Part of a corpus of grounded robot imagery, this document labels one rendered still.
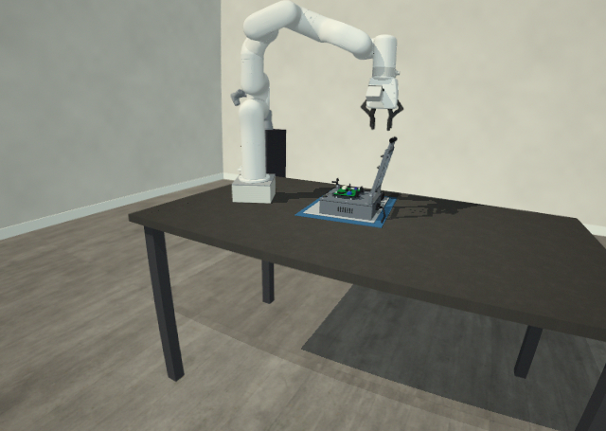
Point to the green circuit board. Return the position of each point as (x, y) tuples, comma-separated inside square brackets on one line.
[(346, 191)]

